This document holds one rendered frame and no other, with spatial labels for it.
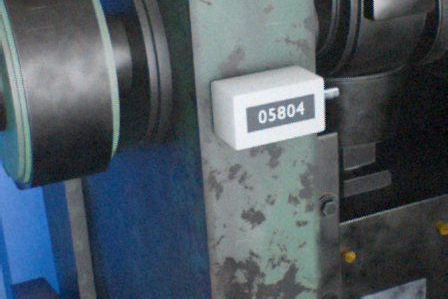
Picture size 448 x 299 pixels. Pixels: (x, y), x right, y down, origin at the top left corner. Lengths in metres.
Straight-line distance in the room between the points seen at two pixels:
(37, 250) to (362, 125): 1.34
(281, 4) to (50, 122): 0.18
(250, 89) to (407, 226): 0.27
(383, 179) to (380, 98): 0.09
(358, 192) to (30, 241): 1.29
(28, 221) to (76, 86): 1.39
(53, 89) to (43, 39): 0.03
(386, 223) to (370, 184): 0.05
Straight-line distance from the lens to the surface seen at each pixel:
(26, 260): 2.04
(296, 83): 0.60
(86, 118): 0.63
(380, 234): 0.80
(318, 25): 0.76
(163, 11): 0.65
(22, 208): 1.99
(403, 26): 0.75
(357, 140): 0.79
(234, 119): 0.59
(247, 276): 0.69
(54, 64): 0.62
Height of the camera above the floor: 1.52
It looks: 21 degrees down
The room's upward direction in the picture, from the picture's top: 4 degrees counter-clockwise
